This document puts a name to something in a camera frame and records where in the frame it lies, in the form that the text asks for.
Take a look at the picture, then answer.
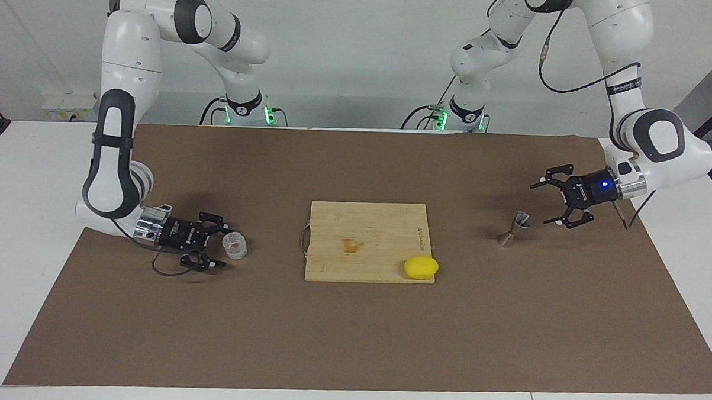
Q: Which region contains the black base cable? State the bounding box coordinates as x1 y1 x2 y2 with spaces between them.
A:
401 75 457 132
199 97 227 126

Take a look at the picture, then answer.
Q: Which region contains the black left base cable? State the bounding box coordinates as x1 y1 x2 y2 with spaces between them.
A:
401 75 457 132

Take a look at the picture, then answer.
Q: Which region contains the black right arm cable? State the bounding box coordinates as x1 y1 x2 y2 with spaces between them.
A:
151 251 194 278

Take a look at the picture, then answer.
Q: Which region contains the wooden cutting board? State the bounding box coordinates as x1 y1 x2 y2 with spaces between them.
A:
299 199 438 286

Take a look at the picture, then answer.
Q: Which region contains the black right base cable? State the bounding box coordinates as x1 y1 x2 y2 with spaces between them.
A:
199 97 227 126

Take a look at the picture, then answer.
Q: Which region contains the small clear glass cup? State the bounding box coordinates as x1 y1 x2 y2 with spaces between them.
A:
222 232 249 261

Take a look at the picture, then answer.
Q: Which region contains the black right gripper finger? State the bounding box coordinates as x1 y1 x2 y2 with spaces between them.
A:
181 252 227 273
198 212 232 235

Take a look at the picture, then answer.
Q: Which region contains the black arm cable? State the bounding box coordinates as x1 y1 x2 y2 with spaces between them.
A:
531 17 662 232
151 251 194 278

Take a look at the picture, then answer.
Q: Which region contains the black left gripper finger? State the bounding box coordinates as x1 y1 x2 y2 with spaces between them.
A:
543 205 594 231
530 163 574 193

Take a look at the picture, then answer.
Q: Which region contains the brown table mat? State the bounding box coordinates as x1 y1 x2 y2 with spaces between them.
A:
3 116 712 400

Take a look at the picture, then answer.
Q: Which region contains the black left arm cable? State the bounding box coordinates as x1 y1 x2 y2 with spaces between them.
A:
531 17 662 232

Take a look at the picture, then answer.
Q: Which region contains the white wall power strip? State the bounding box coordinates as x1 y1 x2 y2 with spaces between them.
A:
42 91 100 122

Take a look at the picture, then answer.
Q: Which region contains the yellow lemon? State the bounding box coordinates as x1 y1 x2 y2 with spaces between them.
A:
404 256 440 281

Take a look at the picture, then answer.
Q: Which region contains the steel double jigger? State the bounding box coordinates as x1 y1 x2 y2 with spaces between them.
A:
497 211 533 249

